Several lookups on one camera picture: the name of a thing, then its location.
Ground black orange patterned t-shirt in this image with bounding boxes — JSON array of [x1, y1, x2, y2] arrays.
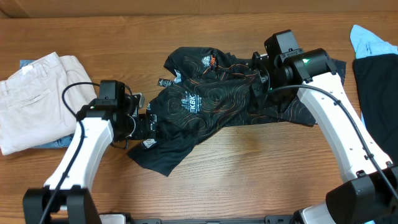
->
[[126, 46, 347, 177]]

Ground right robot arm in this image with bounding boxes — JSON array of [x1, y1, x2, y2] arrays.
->
[[252, 30, 397, 224]]

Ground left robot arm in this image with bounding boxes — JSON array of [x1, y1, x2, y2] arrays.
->
[[22, 80, 157, 224]]

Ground folded blue jeans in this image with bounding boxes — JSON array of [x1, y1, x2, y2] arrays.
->
[[19, 60, 73, 149]]

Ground folded beige pants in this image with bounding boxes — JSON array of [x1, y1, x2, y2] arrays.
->
[[1, 52, 96, 155]]

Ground light blue garment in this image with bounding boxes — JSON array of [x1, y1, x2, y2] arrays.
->
[[349, 24, 397, 124]]

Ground plain black garment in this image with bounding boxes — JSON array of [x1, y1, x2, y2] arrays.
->
[[353, 54, 397, 165]]

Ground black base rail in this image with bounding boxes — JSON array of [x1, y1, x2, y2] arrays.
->
[[99, 212, 299, 224]]

